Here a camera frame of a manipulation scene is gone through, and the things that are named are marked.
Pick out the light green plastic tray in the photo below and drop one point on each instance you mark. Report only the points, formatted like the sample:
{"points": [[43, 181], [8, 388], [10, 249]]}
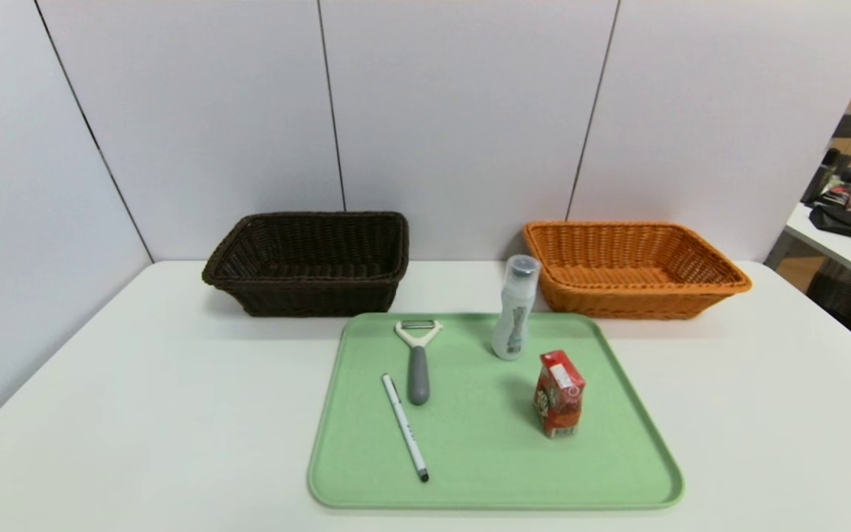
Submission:
{"points": [[484, 443]]}

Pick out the white bottle with clear cap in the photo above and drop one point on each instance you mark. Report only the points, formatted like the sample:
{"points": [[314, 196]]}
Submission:
{"points": [[514, 318]]}

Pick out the orange wicker basket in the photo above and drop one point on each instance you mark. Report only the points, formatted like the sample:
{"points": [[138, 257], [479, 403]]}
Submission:
{"points": [[632, 295]]}

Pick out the white side table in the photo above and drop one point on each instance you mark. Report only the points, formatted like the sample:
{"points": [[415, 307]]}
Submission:
{"points": [[846, 255]]}

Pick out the white pen with dark tip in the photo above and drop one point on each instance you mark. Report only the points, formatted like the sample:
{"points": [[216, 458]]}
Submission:
{"points": [[403, 425]]}

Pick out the dark brown wicker basket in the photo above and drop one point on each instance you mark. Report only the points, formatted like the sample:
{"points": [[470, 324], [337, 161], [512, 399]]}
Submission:
{"points": [[307, 292]]}

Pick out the red drink carton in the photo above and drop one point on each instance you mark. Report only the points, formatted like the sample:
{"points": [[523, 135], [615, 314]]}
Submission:
{"points": [[558, 399]]}

